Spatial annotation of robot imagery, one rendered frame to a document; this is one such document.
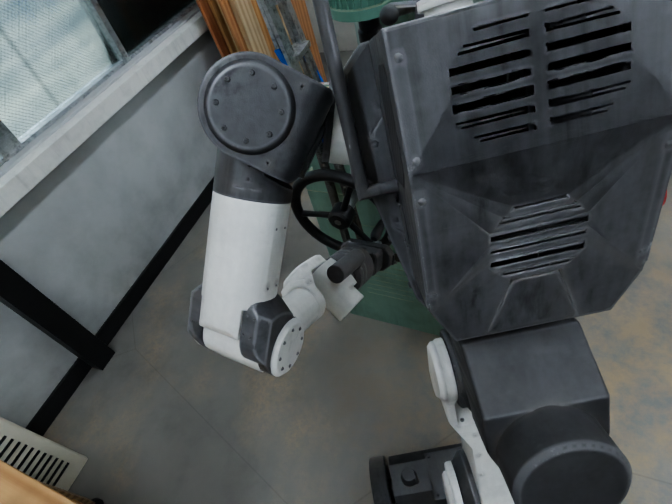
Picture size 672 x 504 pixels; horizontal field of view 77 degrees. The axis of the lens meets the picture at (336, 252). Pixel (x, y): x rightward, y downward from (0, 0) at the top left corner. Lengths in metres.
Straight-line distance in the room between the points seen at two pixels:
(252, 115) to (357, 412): 1.38
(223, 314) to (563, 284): 0.35
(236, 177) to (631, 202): 0.36
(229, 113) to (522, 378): 0.39
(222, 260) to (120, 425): 1.63
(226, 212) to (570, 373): 0.40
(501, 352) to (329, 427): 1.23
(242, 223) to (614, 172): 0.34
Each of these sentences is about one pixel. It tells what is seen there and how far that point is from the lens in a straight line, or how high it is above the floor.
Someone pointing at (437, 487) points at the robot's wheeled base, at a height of 0.19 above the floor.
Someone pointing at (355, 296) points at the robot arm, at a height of 0.92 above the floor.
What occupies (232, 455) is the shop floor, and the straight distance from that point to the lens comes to 1.76.
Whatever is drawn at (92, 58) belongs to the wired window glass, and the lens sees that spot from 2.33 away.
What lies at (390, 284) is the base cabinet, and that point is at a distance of 1.55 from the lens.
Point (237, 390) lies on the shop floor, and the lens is 1.85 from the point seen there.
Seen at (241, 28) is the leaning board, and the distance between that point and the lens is 2.59.
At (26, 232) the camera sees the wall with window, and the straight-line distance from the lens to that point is 2.02.
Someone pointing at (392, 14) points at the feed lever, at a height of 1.24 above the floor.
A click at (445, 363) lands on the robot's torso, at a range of 0.60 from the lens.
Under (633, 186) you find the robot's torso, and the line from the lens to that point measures 0.40.
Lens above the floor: 1.54
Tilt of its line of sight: 47 degrees down
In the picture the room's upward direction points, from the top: 18 degrees counter-clockwise
